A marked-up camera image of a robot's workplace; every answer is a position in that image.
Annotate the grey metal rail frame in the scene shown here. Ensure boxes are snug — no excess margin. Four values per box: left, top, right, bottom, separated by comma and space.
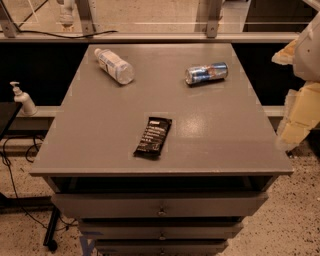
0, 0, 320, 44

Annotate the black side table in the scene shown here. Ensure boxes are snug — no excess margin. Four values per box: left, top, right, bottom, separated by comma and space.
0, 102, 22, 140

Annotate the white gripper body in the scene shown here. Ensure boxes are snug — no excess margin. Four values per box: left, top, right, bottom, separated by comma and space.
293, 13, 320, 82

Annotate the middle grey drawer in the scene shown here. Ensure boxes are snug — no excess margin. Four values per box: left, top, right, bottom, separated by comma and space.
79, 221, 243, 240

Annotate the black snack bar wrapper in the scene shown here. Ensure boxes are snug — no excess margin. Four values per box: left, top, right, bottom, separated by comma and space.
133, 117, 172, 158

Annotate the top grey drawer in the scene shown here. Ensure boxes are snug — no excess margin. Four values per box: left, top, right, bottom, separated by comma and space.
52, 192, 268, 219

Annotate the white pump dispenser bottle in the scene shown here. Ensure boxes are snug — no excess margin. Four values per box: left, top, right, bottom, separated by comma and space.
10, 81, 37, 116

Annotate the white bottle behind rail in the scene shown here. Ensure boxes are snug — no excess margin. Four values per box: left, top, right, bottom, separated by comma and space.
56, 0, 75, 27

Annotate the black cable on rail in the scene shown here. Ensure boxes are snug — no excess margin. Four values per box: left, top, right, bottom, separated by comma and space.
0, 0, 118, 40

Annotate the clear plastic water bottle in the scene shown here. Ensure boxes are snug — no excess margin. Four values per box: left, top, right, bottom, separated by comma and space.
94, 48, 135, 85

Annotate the black floor cable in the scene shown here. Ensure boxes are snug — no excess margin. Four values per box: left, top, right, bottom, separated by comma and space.
0, 134, 79, 233

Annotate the grey drawer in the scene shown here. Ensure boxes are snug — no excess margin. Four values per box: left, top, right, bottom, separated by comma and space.
95, 240, 228, 256
79, 221, 243, 240
52, 192, 268, 219

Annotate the blue silver drink can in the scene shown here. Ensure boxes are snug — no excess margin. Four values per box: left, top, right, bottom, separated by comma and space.
185, 62, 228, 85

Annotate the bottom grey drawer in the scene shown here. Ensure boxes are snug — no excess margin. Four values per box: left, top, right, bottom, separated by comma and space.
95, 240, 228, 256

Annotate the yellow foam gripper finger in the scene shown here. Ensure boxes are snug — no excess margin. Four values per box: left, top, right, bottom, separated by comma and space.
271, 40, 297, 65
276, 81, 320, 151

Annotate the grey drawer cabinet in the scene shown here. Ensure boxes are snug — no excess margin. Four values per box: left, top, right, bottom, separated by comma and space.
32, 44, 292, 256

